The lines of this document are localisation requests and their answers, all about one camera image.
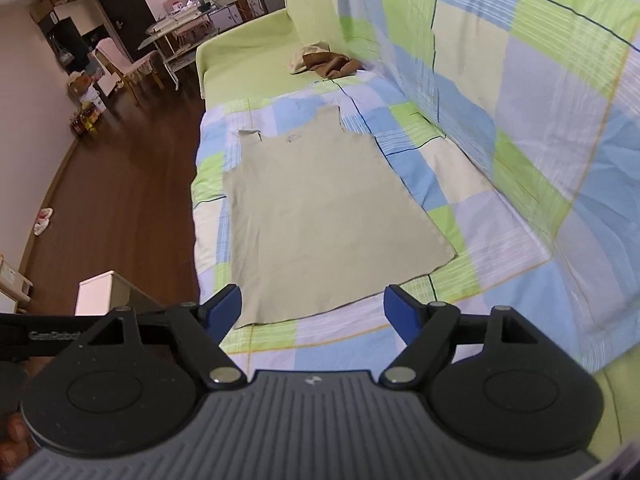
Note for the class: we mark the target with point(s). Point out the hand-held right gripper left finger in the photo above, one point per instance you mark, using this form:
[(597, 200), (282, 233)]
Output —
[(226, 310)]

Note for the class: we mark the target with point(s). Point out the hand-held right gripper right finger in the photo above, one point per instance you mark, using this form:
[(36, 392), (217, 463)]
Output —
[(400, 310)]

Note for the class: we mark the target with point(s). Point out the beige tank top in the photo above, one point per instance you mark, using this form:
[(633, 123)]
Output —
[(320, 220)]

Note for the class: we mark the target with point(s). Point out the person's left hand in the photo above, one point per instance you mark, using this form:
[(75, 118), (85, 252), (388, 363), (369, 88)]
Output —
[(12, 432)]

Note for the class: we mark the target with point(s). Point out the cardboard box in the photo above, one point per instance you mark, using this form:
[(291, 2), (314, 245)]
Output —
[(12, 280)]

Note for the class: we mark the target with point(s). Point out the white box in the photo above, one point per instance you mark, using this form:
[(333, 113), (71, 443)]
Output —
[(100, 295)]

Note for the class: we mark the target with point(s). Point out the pair of slippers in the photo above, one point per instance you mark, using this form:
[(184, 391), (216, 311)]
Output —
[(44, 221)]

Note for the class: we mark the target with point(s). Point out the group of bottles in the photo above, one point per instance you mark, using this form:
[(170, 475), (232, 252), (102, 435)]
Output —
[(86, 117)]

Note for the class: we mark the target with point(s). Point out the checkered bed sheet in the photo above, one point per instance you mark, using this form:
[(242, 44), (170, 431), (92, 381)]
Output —
[(500, 110)]

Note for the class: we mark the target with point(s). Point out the white bucket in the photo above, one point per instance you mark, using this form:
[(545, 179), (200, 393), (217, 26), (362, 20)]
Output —
[(90, 97)]

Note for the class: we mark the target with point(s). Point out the brown cloth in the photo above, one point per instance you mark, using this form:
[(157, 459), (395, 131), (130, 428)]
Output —
[(332, 65)]

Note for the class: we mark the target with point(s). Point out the green sofa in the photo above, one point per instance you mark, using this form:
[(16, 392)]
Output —
[(250, 55)]

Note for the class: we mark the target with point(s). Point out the cream cloth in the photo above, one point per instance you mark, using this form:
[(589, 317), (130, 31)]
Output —
[(301, 58)]

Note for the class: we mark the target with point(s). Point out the chair with pink cover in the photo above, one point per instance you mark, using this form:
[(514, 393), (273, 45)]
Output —
[(120, 60)]

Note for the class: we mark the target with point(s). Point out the glass dining table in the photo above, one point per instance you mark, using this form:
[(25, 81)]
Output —
[(175, 27)]

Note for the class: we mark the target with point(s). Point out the black cabinet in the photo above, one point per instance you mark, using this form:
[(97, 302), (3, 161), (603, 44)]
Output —
[(67, 45)]

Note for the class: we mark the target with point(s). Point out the cluttered side table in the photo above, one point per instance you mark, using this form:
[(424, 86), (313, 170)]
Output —
[(230, 0)]

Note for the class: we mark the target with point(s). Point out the dark door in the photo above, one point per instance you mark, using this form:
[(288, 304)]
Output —
[(122, 5)]

